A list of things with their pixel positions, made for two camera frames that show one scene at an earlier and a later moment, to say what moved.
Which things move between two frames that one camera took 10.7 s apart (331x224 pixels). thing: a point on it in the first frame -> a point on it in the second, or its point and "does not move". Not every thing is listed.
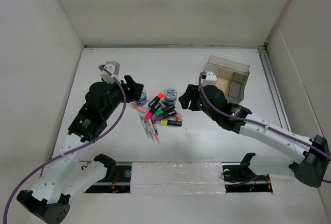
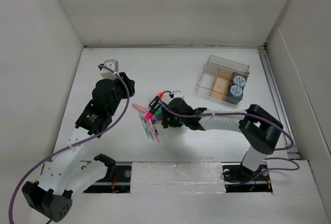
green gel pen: (145, 125) does not move
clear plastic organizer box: (231, 76) does not move
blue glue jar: (143, 99) -> (235, 91)
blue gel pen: (154, 125) does not move
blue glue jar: (170, 95) -> (239, 80)
